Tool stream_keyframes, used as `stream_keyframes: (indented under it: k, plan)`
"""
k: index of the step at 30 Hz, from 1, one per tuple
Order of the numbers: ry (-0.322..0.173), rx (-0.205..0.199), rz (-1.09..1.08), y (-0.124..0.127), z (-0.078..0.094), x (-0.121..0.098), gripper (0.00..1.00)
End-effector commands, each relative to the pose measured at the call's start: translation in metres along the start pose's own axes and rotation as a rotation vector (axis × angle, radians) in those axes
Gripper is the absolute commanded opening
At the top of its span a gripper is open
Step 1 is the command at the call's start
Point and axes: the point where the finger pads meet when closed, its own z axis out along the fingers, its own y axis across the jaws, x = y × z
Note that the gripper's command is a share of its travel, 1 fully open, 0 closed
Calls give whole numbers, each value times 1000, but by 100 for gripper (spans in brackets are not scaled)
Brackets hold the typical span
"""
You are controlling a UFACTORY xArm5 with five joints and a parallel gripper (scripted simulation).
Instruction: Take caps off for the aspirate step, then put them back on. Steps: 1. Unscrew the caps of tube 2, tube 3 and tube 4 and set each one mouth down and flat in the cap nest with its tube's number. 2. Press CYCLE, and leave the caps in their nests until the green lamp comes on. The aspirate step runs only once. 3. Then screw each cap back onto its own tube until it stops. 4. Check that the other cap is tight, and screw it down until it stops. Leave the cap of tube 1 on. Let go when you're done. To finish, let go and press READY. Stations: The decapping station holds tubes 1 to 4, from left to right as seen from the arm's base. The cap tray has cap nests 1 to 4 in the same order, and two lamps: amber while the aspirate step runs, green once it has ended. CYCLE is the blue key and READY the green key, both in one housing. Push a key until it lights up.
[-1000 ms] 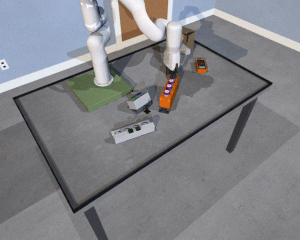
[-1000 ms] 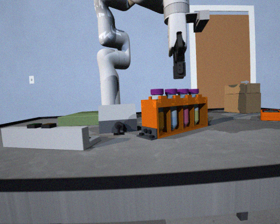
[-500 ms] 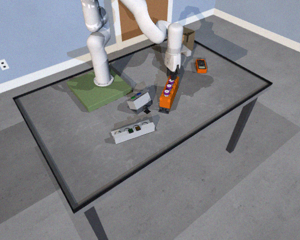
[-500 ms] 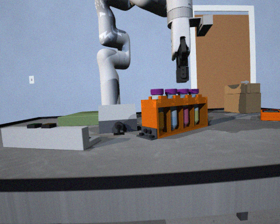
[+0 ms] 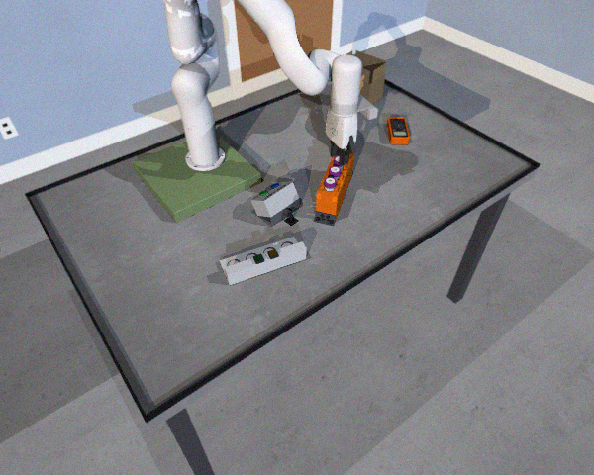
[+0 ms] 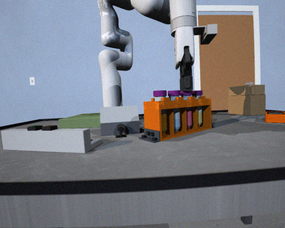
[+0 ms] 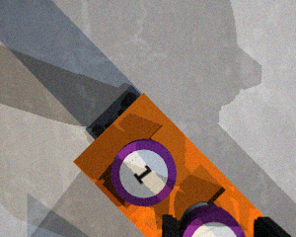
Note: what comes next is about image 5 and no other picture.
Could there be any brown cardboard box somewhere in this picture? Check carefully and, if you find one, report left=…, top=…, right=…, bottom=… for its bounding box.
left=355, top=50, right=387, bottom=105

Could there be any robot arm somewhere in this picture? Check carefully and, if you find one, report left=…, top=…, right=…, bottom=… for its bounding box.
left=163, top=0, right=378, bottom=171

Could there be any orange tube rack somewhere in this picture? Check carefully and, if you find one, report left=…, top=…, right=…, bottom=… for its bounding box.
left=316, top=153, right=354, bottom=218

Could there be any grey button housing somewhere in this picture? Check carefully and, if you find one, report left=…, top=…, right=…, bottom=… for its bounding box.
left=251, top=182, right=299, bottom=226

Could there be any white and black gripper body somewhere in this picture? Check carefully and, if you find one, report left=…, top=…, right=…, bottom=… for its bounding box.
left=326, top=105, right=357, bottom=149

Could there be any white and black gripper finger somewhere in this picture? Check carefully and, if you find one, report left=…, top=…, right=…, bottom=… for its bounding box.
left=330, top=141, right=341, bottom=157
left=339, top=135, right=356, bottom=166

